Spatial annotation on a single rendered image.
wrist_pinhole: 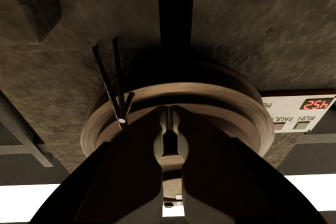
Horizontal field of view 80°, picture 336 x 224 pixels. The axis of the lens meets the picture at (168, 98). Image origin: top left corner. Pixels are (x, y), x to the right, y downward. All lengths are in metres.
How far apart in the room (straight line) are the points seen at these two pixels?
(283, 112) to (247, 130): 0.27
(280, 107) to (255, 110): 0.25
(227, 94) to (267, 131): 0.17
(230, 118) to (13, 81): 0.55
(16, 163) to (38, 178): 1.24
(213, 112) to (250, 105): 0.08
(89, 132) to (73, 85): 0.17
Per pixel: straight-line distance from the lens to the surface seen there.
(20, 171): 9.48
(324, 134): 6.55
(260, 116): 0.47
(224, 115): 0.41
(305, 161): 9.19
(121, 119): 0.29
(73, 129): 0.77
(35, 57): 0.59
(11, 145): 6.56
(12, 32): 0.35
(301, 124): 0.80
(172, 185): 0.47
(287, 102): 0.69
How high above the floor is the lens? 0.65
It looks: 45 degrees up
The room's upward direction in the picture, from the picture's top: 178 degrees clockwise
